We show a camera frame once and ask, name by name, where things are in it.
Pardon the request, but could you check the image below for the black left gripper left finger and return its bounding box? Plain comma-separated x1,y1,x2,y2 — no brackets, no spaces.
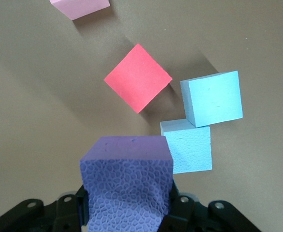
0,185,90,232

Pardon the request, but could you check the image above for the brown table cover sheet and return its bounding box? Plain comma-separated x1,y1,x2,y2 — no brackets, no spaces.
0,0,283,232

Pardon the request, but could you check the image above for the red foam cube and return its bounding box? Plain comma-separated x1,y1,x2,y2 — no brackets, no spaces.
104,43,173,115

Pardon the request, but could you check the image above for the light blue foam cube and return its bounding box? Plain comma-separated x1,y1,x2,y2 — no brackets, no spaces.
160,118,213,174
179,70,243,128

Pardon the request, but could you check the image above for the pink foam cube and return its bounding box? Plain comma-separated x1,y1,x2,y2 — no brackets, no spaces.
49,0,111,21

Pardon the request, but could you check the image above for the purple foam cube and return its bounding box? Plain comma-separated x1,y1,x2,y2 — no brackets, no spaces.
79,135,175,232

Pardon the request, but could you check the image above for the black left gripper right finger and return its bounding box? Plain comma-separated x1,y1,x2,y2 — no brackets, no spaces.
159,183,263,232

